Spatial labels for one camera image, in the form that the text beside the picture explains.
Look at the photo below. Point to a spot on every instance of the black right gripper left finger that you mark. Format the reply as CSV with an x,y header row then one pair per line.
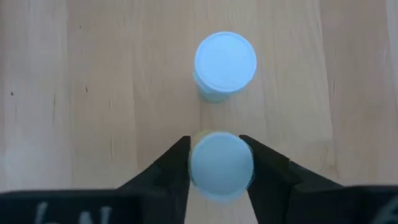
x,y
168,186

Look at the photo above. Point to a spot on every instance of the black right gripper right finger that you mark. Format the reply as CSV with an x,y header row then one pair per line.
x,y
273,186

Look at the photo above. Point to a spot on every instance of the yellow-green white-capped medicine bottle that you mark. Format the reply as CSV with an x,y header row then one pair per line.
x,y
221,165

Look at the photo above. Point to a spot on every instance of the blue-green white-capped medicine bottle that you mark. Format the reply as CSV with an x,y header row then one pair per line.
x,y
225,62

